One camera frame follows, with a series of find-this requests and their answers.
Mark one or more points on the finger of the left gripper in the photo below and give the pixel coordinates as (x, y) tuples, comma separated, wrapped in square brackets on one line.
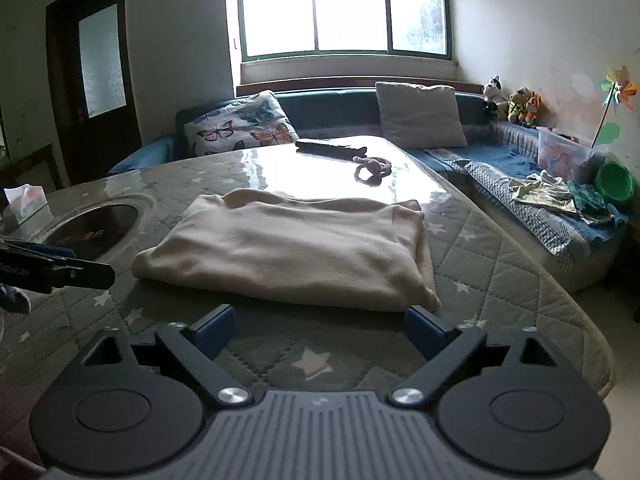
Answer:
[(15, 248), (39, 273)]

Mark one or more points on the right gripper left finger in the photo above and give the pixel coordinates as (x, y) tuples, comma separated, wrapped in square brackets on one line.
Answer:
[(188, 353)]

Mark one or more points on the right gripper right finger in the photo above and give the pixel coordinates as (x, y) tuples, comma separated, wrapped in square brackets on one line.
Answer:
[(450, 352)]

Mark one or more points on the cream sweatshirt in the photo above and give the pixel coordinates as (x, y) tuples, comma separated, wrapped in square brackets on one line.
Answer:
[(345, 253)]

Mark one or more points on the crumpled clothes on sofa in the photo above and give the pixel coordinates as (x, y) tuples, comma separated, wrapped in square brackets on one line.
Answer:
[(577, 200)]

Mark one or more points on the black induction cooktop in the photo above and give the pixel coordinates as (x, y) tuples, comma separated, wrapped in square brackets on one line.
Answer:
[(93, 233)]

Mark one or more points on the tissue box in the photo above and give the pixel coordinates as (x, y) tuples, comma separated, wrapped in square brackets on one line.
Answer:
[(23, 202)]

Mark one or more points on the black remote control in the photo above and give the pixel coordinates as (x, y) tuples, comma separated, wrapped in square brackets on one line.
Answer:
[(330, 150)]

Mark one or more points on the clear plastic box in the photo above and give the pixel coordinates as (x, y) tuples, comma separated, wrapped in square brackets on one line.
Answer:
[(569, 157)]

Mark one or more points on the dark door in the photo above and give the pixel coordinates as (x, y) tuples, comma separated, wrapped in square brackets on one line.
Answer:
[(90, 86)]

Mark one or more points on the grey pillow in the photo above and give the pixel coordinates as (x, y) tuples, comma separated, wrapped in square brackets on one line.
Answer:
[(416, 117)]

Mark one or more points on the butterfly pillow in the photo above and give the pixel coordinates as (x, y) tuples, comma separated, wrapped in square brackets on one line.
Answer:
[(252, 122)]

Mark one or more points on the green bowl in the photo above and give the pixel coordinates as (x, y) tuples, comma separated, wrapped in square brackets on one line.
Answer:
[(614, 183)]

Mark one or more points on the orange plush toy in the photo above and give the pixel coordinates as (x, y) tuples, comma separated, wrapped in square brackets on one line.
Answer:
[(533, 108)]

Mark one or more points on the yellow plush toy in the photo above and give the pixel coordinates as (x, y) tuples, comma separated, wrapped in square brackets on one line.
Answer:
[(516, 109)]

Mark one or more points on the black white plush toy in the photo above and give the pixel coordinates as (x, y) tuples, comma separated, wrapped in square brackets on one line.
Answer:
[(494, 102)]

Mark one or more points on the paper pinwheel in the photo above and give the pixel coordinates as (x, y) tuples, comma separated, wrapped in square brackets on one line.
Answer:
[(619, 90)]

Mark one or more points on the window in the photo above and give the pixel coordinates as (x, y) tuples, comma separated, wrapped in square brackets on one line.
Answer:
[(283, 28)]

